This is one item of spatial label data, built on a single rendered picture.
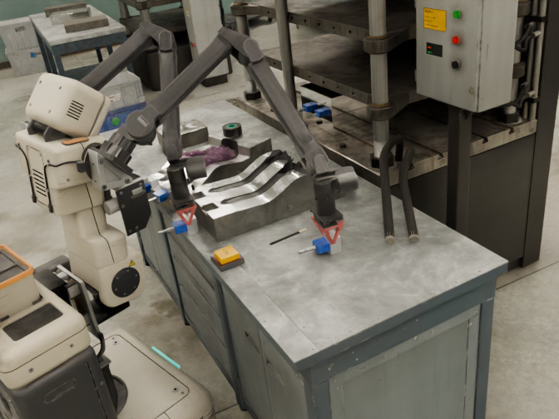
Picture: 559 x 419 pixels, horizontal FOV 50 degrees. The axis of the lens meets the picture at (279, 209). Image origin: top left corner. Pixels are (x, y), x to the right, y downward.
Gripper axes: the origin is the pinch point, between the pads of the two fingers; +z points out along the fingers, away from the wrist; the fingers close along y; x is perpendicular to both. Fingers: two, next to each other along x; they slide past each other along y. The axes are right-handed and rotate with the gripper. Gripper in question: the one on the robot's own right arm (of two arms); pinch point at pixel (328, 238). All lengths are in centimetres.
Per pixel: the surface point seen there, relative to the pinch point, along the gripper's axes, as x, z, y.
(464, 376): -28, 45, -29
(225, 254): 30.7, 0.1, 9.0
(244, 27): -31, -36, 159
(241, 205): 18.6, -5.0, 27.1
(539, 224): -131, 64, 53
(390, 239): -17.0, 2.7, -6.9
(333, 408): 18.4, 29.4, -35.3
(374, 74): -43, -32, 45
